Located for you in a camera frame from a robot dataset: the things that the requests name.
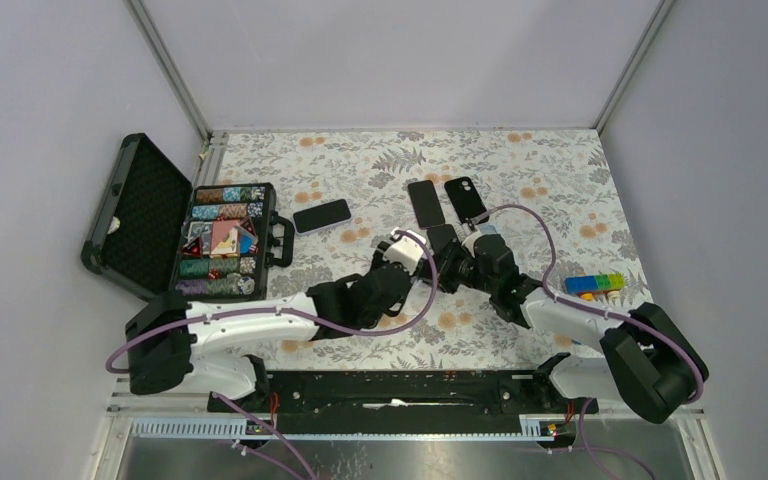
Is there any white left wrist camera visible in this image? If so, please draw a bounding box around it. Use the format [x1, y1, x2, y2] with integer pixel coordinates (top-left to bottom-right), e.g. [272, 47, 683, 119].
[382, 229, 428, 274]

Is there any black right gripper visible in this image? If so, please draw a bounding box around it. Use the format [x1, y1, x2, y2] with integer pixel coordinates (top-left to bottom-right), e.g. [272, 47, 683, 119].
[413, 238, 497, 295]

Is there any multicolour toy block car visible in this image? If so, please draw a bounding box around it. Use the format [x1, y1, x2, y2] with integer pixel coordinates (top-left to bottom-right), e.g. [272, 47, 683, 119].
[563, 273, 625, 303]

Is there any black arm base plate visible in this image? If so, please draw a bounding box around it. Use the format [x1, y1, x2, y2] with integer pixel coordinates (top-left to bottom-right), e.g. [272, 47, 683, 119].
[233, 370, 598, 437]

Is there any black phone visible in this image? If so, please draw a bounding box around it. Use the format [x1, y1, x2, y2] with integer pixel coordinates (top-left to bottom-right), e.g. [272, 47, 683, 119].
[407, 180, 446, 230]

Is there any black poker chip case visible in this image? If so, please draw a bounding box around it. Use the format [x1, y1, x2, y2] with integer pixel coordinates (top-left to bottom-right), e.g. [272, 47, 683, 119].
[80, 133, 295, 301]

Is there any floral table mat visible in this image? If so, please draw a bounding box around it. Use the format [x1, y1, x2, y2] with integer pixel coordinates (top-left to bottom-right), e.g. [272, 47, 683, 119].
[196, 130, 651, 370]

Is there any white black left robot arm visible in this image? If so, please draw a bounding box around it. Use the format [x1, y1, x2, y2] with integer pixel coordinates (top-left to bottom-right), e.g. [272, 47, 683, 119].
[106, 231, 438, 411]

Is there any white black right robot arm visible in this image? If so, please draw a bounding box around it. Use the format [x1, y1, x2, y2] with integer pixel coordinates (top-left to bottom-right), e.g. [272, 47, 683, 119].
[431, 232, 709, 424]

